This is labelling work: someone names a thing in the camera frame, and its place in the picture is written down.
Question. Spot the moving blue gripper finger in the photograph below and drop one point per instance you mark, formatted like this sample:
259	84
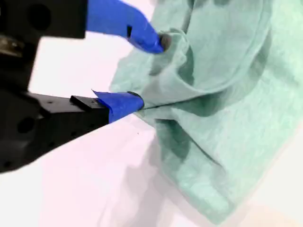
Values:
118	21

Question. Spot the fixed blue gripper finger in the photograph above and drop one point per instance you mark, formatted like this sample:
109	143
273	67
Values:
71	118

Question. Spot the pale green t-shirt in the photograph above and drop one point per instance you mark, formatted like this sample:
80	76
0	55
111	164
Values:
236	118

